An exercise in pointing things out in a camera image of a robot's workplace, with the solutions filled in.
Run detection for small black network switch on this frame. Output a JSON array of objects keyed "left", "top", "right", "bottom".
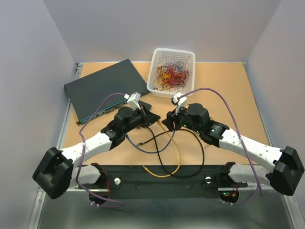
[{"left": 138, "top": 101, "right": 160, "bottom": 128}]

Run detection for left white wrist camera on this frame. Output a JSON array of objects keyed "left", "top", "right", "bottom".
[{"left": 124, "top": 92, "right": 141, "bottom": 110}]

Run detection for yellow ethernet cable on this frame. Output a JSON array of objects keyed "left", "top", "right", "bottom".
[{"left": 142, "top": 120, "right": 182, "bottom": 178}]

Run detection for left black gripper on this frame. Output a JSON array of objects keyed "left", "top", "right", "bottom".
[{"left": 123, "top": 104, "right": 160, "bottom": 134}]

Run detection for aluminium frame rail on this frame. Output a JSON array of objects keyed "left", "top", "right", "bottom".
[{"left": 38, "top": 169, "right": 296, "bottom": 191}]

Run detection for black ethernet cable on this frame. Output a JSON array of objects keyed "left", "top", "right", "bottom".
[{"left": 136, "top": 126, "right": 205, "bottom": 178}]

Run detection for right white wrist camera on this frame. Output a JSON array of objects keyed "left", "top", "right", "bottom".
[{"left": 171, "top": 92, "right": 187, "bottom": 115}]

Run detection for large dark network switch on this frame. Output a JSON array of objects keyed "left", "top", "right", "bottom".
[{"left": 64, "top": 59, "right": 150, "bottom": 125}]

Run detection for blue ethernet cable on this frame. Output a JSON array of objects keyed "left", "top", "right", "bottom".
[{"left": 125, "top": 130, "right": 177, "bottom": 154}]

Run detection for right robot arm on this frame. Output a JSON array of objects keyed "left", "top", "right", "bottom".
[{"left": 162, "top": 103, "right": 305, "bottom": 196}]

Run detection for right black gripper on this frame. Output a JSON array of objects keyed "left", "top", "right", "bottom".
[{"left": 160, "top": 103, "right": 202, "bottom": 134}]

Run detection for white plastic basket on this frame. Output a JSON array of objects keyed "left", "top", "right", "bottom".
[{"left": 147, "top": 48, "right": 196, "bottom": 98}]

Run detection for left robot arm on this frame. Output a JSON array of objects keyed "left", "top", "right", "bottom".
[{"left": 32, "top": 106, "right": 161, "bottom": 199}]

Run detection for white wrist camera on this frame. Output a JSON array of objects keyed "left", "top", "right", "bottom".
[
  {"left": 171, "top": 92, "right": 187, "bottom": 115},
  {"left": 124, "top": 92, "right": 141, "bottom": 110}
]

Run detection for tangled colourful wires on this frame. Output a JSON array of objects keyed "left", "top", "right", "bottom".
[{"left": 152, "top": 59, "right": 193, "bottom": 92}]

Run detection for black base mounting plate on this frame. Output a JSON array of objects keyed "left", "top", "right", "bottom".
[{"left": 82, "top": 163, "right": 247, "bottom": 199}]

